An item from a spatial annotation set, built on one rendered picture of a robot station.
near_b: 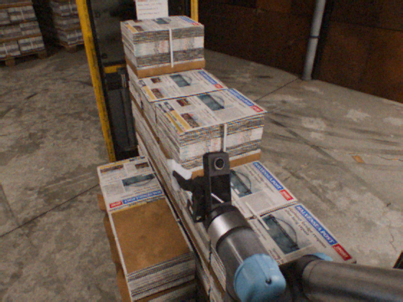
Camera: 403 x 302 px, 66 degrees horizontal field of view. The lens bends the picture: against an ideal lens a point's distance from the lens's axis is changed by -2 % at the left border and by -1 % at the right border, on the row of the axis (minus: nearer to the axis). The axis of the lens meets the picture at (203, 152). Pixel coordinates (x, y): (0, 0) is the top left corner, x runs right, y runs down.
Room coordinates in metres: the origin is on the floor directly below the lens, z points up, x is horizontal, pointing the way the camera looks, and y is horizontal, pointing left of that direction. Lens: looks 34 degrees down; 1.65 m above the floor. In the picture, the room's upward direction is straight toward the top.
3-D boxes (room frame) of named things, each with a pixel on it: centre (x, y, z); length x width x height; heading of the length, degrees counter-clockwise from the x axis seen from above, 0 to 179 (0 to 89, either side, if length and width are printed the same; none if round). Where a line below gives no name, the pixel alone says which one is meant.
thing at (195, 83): (1.44, 0.12, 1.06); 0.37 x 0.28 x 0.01; 113
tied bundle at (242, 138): (1.18, -0.02, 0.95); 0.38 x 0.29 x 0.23; 115
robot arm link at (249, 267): (0.31, -0.08, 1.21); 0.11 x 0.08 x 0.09; 20
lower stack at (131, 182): (1.11, 0.32, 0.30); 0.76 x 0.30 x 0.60; 24
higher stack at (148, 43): (1.73, 0.22, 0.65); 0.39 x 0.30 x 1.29; 114
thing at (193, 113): (1.19, -0.04, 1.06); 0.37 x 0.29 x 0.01; 115
